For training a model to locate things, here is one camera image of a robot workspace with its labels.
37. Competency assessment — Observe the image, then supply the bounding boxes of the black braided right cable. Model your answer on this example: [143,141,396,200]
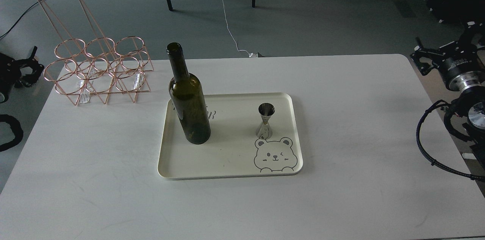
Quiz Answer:
[416,100,485,182]

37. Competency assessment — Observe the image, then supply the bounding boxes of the cream bear serving tray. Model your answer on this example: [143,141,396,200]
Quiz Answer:
[158,93,304,180]

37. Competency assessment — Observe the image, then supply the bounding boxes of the black braided left cable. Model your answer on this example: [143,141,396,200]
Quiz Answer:
[0,114,24,153]

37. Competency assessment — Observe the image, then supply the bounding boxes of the black braided cable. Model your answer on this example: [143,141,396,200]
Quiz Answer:
[416,100,485,182]
[0,114,24,153]

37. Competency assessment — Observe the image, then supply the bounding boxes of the silver metal jigger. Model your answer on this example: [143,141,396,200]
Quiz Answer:
[256,103,275,140]

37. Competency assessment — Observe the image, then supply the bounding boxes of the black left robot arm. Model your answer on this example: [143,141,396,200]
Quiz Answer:
[0,46,45,103]

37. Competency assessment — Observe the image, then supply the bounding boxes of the dark green wine bottle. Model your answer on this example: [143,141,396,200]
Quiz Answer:
[166,43,211,145]

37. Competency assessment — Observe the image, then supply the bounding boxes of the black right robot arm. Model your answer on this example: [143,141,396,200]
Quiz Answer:
[411,22,485,145]

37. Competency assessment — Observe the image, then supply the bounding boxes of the white floor cable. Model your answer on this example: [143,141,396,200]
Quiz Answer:
[215,0,259,58]

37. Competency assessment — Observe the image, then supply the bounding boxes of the copper wire wine rack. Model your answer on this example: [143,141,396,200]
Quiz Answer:
[38,0,154,106]

